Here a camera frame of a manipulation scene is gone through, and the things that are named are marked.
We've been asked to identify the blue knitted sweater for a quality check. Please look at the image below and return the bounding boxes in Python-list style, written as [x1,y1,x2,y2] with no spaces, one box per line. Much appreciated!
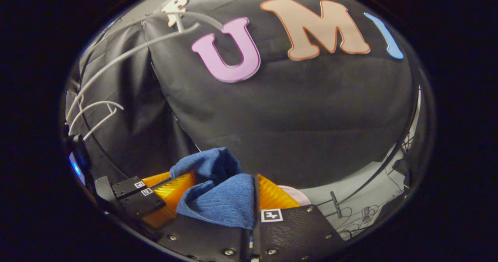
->
[169,147,258,231]

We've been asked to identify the black clothes rack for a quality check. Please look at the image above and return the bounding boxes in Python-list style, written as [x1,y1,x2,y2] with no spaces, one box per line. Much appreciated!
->
[78,17,423,220]

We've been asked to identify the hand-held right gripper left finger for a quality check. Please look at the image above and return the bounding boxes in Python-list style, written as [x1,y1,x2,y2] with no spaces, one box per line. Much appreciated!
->
[157,213,252,262]

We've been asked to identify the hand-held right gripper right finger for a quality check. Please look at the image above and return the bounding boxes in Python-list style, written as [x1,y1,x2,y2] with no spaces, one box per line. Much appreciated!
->
[252,173,347,262]

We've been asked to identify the black backdrop cloth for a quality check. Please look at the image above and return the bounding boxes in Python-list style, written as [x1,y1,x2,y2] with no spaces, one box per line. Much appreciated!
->
[64,0,423,201]

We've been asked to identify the white plastic clothes hanger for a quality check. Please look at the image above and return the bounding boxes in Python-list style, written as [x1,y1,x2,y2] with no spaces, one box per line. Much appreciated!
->
[68,100,125,140]
[65,11,225,123]

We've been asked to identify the pink laundry hamper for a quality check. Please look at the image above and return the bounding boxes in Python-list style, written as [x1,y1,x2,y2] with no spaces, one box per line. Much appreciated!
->
[278,185,312,208]

